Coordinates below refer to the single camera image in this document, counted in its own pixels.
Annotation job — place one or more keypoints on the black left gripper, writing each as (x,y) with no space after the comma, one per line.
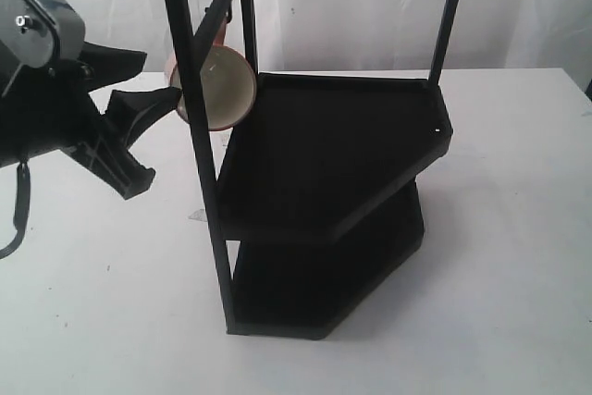
(49,109)

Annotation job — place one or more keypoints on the pink ceramic mug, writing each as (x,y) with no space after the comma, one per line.
(217,90)

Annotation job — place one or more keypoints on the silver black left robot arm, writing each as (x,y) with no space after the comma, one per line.
(39,34)

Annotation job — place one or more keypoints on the black two-tier shelf rack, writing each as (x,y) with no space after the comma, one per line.
(315,202)

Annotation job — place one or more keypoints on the white backdrop curtain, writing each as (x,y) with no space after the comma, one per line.
(374,34)

